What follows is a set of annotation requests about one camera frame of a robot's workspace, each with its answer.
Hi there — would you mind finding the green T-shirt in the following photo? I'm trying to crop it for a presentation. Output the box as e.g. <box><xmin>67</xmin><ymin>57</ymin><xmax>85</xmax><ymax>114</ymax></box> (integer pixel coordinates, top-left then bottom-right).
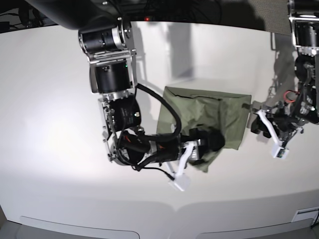
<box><xmin>163</xmin><ymin>87</ymin><xmax>252</xmax><ymax>173</ymax></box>

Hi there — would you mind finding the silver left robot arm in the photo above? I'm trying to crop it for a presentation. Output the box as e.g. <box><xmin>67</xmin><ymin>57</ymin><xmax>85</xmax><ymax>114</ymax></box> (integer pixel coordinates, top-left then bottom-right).
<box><xmin>247</xmin><ymin>0</ymin><xmax>319</xmax><ymax>147</ymax></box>

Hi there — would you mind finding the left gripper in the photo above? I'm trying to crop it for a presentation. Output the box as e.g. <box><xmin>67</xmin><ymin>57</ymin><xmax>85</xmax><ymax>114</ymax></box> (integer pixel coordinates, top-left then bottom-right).
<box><xmin>250</xmin><ymin>104</ymin><xmax>304</xmax><ymax>142</ymax></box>

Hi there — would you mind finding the black power strip red light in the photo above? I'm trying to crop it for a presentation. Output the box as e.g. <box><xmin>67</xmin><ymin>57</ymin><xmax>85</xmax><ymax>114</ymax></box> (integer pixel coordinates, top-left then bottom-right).
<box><xmin>125</xmin><ymin>10</ymin><xmax>192</xmax><ymax>22</ymax></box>

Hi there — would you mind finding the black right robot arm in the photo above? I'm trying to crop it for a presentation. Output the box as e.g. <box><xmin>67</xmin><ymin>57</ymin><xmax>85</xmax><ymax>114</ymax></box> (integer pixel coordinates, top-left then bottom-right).
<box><xmin>30</xmin><ymin>0</ymin><xmax>225</xmax><ymax>171</ymax></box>

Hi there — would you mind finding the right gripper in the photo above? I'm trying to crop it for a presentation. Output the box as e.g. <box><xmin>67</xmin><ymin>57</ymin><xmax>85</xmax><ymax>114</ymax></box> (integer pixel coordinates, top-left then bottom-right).
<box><xmin>147</xmin><ymin>127</ymin><xmax>225</xmax><ymax>164</ymax></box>

